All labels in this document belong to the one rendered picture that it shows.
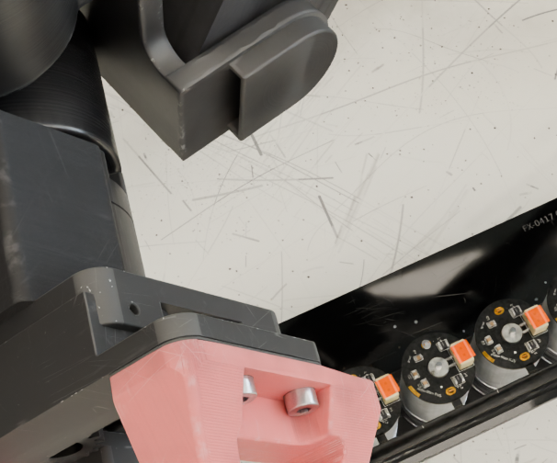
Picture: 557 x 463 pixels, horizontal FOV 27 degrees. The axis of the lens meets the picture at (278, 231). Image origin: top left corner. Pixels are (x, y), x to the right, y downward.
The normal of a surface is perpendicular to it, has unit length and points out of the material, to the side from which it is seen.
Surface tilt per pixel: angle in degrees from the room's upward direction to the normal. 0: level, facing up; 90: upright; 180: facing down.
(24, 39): 91
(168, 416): 38
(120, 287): 56
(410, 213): 0
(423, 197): 0
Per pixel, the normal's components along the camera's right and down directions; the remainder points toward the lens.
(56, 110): 0.54, -0.51
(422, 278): -0.07, -0.38
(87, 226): 0.75, -0.46
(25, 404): -0.62, -0.22
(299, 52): 0.66, 0.68
